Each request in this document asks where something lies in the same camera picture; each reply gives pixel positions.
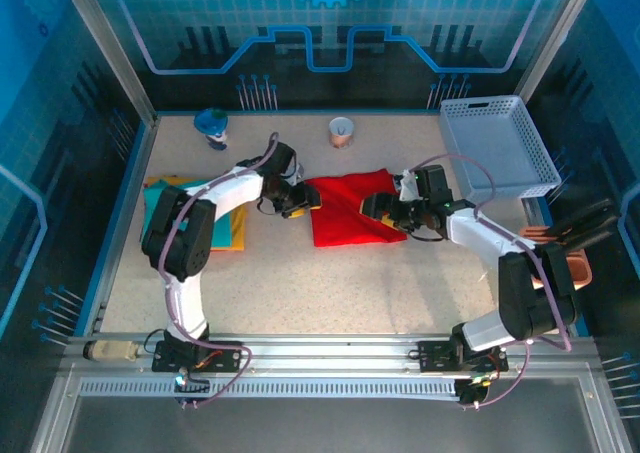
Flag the red t-shirt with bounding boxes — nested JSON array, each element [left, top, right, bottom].
[[304, 169, 407, 248]]

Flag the stack of folded coloured cloths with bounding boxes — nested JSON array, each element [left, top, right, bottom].
[[144, 174, 249, 252]]

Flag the copper white cup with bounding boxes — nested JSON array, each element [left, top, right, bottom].
[[328, 116, 356, 151]]

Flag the blue toy figurine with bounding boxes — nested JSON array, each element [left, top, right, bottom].
[[193, 107, 231, 152]]

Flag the perforated grey plastic basket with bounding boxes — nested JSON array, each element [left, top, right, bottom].
[[438, 95, 562, 203]]

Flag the teal folded t-shirt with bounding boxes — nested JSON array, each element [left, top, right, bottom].
[[141, 179, 236, 248]]

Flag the terracotta plastic holder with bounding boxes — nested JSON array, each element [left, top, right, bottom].
[[518, 225, 594, 292]]

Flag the black connector board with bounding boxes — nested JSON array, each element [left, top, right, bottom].
[[455, 372, 501, 410], [173, 367, 211, 409]]

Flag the grey metal panel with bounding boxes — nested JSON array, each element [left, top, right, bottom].
[[29, 372, 631, 453]]

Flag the beige cylindrical device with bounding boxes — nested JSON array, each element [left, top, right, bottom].
[[82, 340, 141, 364]]

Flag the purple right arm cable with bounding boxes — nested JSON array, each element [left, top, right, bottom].
[[407, 153, 574, 409]]

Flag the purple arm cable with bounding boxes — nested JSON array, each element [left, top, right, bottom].
[[159, 131, 280, 409], [407, 153, 574, 409]]

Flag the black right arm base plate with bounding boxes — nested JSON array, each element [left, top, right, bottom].
[[417, 340, 510, 374]]

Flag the aluminium mounting rail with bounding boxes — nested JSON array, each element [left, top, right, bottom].
[[64, 335, 599, 380]]

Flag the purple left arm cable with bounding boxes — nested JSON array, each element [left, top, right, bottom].
[[159, 131, 280, 409]]

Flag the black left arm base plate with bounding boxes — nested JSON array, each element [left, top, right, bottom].
[[152, 328, 245, 374]]

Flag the slotted grey cable duct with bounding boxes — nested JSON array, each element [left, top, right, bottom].
[[77, 376, 461, 400]]

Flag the aluminium frame post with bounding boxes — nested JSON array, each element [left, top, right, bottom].
[[54, 0, 160, 127], [513, 0, 599, 112]]

